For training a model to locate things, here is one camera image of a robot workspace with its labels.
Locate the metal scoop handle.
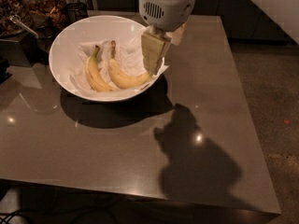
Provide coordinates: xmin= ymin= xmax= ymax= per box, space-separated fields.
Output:
xmin=10 ymin=15 xmax=39 ymax=38

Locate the dark wire basket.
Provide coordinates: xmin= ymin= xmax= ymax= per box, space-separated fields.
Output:
xmin=65 ymin=2 xmax=88 ymax=23

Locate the glass jar with snacks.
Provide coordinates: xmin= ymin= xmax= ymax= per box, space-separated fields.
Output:
xmin=0 ymin=0 xmax=34 ymax=37

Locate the yellow banana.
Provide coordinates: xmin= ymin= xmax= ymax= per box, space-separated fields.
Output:
xmin=85 ymin=46 xmax=115 ymax=92
xmin=107 ymin=40 xmax=151 ymax=89

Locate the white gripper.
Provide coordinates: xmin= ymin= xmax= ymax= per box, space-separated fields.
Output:
xmin=138 ymin=0 xmax=195 ymax=75

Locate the white round bowl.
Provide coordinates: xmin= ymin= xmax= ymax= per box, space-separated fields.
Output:
xmin=48 ymin=14 xmax=166 ymax=103

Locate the white paper towel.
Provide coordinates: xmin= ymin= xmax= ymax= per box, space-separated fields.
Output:
xmin=69 ymin=32 xmax=167 ymax=102

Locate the black cable on floor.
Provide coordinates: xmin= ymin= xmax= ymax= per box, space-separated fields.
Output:
xmin=0 ymin=210 xmax=29 ymax=224

